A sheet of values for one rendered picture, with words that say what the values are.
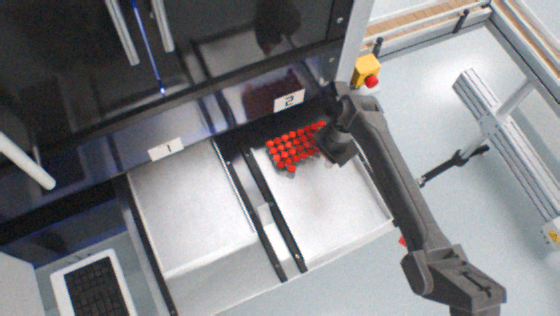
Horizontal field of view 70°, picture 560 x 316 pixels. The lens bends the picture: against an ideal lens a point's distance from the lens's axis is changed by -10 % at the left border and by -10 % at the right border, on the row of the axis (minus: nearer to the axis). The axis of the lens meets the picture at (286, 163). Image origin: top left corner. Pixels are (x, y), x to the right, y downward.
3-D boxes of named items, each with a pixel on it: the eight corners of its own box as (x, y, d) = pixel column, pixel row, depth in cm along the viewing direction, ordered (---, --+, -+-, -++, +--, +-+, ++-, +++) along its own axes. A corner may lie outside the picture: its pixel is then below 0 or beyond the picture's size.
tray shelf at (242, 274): (110, 174, 120) (108, 172, 118) (326, 88, 135) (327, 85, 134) (168, 335, 103) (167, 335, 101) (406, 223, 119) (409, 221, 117)
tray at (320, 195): (250, 153, 123) (250, 148, 119) (332, 121, 128) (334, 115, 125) (304, 263, 111) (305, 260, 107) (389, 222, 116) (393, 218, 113)
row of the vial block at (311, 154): (274, 169, 121) (275, 162, 117) (332, 145, 125) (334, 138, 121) (277, 176, 120) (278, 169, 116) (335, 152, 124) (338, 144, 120)
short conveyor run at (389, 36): (327, 87, 138) (335, 57, 123) (305, 52, 143) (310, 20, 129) (484, 31, 153) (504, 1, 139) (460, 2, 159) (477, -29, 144)
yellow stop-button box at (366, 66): (343, 70, 127) (347, 55, 120) (363, 62, 128) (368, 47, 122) (356, 89, 124) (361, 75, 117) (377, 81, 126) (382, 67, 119)
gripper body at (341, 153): (330, 123, 106) (335, 108, 100) (359, 153, 104) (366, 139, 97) (310, 138, 105) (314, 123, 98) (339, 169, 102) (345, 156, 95)
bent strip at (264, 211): (256, 213, 116) (256, 206, 110) (267, 209, 116) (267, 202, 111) (280, 261, 111) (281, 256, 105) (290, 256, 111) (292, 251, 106)
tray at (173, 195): (124, 165, 119) (120, 160, 116) (208, 131, 125) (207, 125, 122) (164, 276, 107) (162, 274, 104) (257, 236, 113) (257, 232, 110)
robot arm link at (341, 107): (345, 110, 85) (380, 112, 88) (331, 63, 89) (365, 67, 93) (319, 139, 95) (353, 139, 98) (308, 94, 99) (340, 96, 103)
